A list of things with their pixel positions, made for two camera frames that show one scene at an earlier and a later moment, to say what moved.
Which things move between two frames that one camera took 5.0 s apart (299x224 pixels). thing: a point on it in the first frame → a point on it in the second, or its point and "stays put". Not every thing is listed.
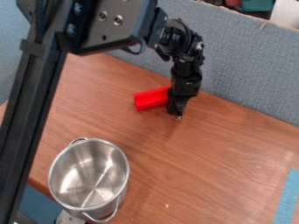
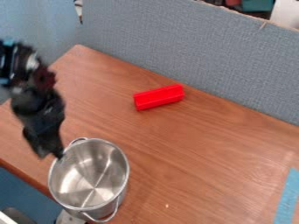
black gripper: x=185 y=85 → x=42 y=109
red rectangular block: x=152 y=98 stays put
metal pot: x=89 y=176 stays put
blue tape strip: x=288 y=205 stays put
